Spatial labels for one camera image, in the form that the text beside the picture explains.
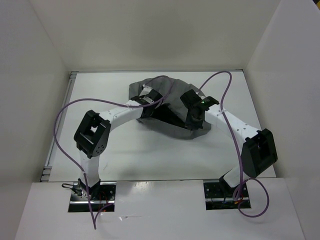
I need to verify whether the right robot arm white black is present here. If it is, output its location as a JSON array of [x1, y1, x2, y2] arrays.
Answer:
[[180, 90, 278, 197]]

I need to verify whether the grey pleated skirt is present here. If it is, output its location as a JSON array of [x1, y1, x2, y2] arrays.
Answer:
[[128, 75, 212, 140]]

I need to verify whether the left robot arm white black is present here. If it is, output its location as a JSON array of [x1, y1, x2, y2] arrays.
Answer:
[[74, 86, 164, 200]]

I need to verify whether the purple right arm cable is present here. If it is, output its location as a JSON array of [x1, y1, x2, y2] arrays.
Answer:
[[198, 71, 270, 218]]

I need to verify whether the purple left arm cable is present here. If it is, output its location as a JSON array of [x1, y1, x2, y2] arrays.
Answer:
[[54, 75, 177, 230]]

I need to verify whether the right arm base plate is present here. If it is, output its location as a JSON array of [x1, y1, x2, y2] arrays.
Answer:
[[203, 179, 251, 211]]

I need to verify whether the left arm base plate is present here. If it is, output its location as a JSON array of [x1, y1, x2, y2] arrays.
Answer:
[[61, 181, 116, 213]]

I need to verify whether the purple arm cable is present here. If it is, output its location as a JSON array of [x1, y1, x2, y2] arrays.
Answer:
[[54, 75, 177, 230], [198, 71, 270, 218]]

